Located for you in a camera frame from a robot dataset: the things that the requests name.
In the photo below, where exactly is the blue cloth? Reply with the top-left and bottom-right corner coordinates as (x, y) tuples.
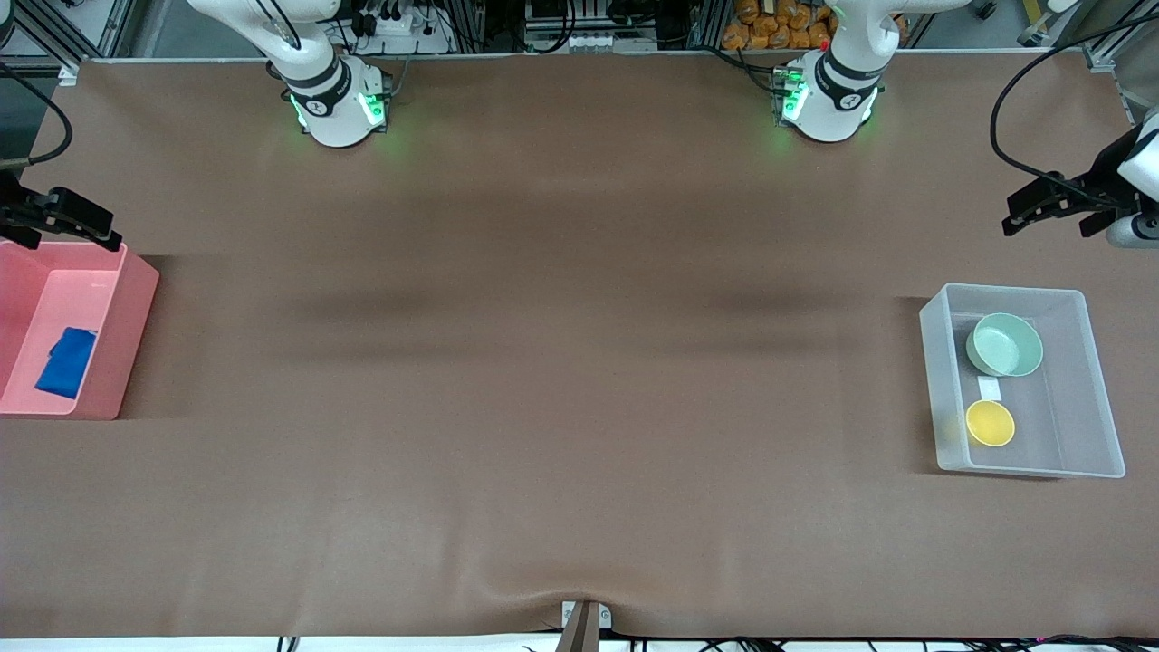
(34, 328), (98, 399)

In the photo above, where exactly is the pale green bowl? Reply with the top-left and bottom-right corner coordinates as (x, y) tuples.
(965, 312), (1044, 378)

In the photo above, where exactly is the yellow cup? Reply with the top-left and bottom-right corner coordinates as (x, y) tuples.
(965, 400), (1016, 448)

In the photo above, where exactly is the pink plastic bin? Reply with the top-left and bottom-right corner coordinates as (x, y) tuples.
(0, 242), (160, 421)

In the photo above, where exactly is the clear plastic bin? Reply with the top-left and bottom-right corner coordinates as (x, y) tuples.
(919, 283), (1126, 479)

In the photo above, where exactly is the pile of orange objects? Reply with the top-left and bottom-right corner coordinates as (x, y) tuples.
(722, 0), (911, 51)

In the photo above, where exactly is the white power strip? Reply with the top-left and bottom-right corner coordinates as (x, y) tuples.
(360, 7), (419, 39)

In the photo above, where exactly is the brown table mat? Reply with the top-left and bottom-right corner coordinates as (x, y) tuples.
(0, 50), (1159, 639)

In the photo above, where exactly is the long white socket strip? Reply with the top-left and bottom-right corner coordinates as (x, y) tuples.
(528, 31), (656, 54)

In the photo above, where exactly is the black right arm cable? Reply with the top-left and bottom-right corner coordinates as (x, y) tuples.
(0, 60), (74, 169)

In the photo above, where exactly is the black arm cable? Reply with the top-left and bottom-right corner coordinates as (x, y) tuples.
(0, 60), (74, 169)
(989, 14), (1159, 200)

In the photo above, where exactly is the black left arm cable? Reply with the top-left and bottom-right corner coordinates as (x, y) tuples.
(989, 14), (1159, 200)

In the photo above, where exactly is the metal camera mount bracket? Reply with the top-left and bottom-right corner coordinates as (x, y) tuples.
(558, 599), (613, 652)

